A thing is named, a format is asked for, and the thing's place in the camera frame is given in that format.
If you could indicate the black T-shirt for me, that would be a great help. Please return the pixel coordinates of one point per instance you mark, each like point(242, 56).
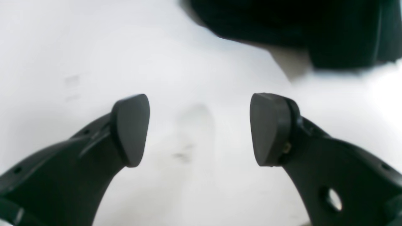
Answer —
point(338, 34)

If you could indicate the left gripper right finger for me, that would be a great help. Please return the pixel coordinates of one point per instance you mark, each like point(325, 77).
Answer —
point(340, 184)

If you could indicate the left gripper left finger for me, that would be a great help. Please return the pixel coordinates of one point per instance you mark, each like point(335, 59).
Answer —
point(63, 184)

